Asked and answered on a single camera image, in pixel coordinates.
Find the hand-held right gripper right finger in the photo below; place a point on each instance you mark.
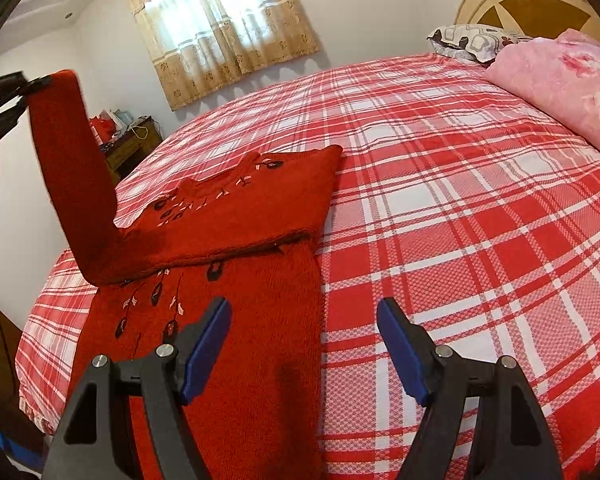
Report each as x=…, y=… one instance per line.
x=402, y=350

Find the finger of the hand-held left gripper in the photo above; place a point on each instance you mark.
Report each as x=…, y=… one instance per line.
x=20, y=85
x=12, y=116

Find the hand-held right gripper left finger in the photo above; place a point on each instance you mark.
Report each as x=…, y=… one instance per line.
x=207, y=350

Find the red knitted sweater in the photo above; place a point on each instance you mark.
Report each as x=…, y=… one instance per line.
x=260, y=360

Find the red bag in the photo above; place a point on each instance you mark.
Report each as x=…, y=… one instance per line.
x=99, y=130

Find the pale blue bag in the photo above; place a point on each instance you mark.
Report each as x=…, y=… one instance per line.
x=122, y=120

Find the wooden nightstand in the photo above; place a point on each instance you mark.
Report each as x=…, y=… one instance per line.
x=130, y=152

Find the red plaid bedspread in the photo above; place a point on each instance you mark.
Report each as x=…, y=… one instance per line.
x=455, y=210

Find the dark wooden furniture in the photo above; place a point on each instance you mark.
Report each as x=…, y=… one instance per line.
x=0, y=360

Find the beige patterned curtain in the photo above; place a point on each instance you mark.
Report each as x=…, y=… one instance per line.
x=220, y=25

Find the blue object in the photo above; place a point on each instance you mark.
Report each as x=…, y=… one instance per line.
x=15, y=452

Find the pink floral blanket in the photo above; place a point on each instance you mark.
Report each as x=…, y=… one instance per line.
x=555, y=75

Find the grey patterned pillow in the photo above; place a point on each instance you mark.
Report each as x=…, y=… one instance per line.
x=460, y=40

